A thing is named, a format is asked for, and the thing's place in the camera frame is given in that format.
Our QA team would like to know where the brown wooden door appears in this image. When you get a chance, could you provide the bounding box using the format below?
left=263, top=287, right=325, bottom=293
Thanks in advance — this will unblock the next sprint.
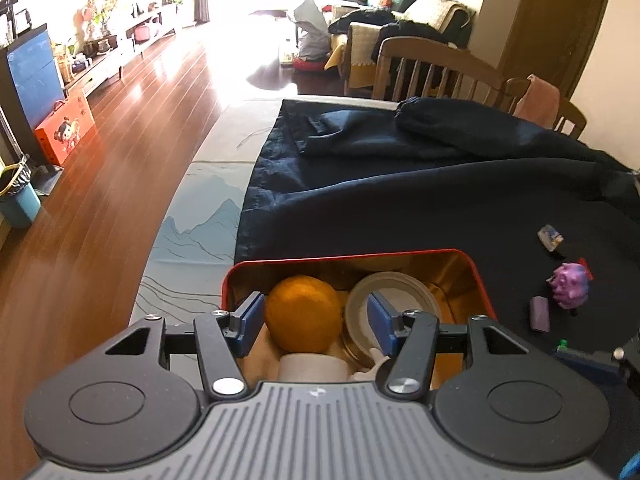
left=499, top=0, right=617, bottom=107

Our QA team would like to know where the dark navy cloth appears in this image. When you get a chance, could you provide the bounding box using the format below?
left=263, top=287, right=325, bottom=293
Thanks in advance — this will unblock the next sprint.
left=233, top=95, right=640, bottom=392

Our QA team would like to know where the white bag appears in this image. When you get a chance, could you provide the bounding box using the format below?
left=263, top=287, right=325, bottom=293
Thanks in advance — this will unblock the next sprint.
left=287, top=0, right=331, bottom=61

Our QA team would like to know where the red tin box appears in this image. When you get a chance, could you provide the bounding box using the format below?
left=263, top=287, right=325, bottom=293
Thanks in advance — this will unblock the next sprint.
left=220, top=247, right=501, bottom=396

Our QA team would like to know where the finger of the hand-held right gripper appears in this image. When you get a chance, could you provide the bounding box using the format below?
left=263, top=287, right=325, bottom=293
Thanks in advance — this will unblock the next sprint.
left=553, top=332, right=640, bottom=396

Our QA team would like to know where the purple eraser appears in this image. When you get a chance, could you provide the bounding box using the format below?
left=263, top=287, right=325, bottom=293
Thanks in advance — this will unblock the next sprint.
left=529, top=295, right=552, bottom=333

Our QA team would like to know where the small plastic-wrapped block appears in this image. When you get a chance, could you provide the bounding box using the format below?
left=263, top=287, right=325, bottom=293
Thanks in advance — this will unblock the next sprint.
left=537, top=223, right=566, bottom=251

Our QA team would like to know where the orange gift box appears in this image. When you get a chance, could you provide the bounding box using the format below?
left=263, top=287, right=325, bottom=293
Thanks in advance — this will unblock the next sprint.
left=34, top=94, right=96, bottom=167

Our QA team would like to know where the wooden tv stand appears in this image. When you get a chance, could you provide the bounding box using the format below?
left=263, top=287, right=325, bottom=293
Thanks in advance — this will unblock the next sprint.
left=65, top=2, right=184, bottom=97

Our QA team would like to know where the grey dustpan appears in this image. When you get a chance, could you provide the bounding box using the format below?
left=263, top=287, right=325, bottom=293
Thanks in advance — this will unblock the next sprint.
left=30, top=162, right=64, bottom=197

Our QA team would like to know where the blue trash bin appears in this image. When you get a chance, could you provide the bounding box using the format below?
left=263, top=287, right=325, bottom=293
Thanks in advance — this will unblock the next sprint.
left=0, top=162, right=42, bottom=229

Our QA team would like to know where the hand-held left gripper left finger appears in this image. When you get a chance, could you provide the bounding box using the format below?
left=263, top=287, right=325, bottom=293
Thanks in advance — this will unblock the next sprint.
left=102, top=291, right=265, bottom=401

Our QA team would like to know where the pink towel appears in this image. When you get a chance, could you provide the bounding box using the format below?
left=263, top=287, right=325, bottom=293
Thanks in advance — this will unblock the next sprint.
left=514, top=74, right=561, bottom=129

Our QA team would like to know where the orange fruit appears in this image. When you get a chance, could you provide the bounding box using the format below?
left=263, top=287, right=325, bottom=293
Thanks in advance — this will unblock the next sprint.
left=263, top=274, right=344, bottom=354

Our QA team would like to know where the television screen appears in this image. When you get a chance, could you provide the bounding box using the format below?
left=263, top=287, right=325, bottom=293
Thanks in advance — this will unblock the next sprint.
left=0, top=22, right=67, bottom=162

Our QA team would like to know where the black clothes pile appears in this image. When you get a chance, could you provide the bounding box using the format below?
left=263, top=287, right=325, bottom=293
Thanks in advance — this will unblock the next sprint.
left=328, top=7, right=452, bottom=47

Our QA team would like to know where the red floor cushion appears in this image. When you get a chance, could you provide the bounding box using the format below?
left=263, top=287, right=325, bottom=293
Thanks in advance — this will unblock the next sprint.
left=292, top=57, right=329, bottom=74

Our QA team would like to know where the wooden spindle chair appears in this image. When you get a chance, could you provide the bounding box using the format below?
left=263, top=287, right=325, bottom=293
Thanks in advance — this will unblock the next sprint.
left=371, top=37, right=507, bottom=112

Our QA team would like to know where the yellow cloth covered chair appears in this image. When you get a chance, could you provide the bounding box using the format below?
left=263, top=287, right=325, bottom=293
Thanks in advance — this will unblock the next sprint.
left=324, top=24, right=397, bottom=92

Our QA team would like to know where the wooden chair with towel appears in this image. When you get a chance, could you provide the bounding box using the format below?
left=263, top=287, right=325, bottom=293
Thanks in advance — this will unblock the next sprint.
left=502, top=74, right=589, bottom=142

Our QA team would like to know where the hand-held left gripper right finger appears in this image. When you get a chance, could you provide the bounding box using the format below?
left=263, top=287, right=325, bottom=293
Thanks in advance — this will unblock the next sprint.
left=367, top=291, right=531, bottom=401

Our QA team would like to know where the mountain print table mat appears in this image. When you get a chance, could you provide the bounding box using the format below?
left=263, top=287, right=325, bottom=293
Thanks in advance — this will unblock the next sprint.
left=127, top=93, right=402, bottom=334

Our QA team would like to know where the purple toy figure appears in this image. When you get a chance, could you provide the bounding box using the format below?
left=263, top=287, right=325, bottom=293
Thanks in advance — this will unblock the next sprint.
left=546, top=261, right=592, bottom=312

